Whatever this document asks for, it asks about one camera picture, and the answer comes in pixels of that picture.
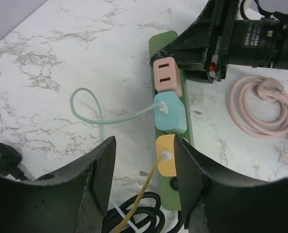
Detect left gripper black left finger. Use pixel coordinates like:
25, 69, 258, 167
0, 136, 117, 233

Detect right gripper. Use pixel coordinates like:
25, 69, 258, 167
150, 0, 288, 83

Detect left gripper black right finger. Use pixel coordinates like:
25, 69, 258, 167
174, 135, 288, 233

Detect pink plug adapter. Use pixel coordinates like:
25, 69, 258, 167
153, 57, 183, 97

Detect green power strip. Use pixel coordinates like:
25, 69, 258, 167
148, 31, 195, 211

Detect teal plug adapter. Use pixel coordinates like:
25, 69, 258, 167
154, 91, 187, 134

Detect yellow plug adapter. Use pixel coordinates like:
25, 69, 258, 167
156, 134, 176, 177

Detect yellow coiled cable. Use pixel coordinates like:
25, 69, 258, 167
116, 155, 168, 233

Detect black power cord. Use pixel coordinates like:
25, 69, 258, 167
0, 143, 166, 233

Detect teal charging cable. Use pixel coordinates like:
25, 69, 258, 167
69, 87, 163, 144

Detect pink coiled cable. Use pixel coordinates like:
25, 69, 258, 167
227, 75, 288, 139

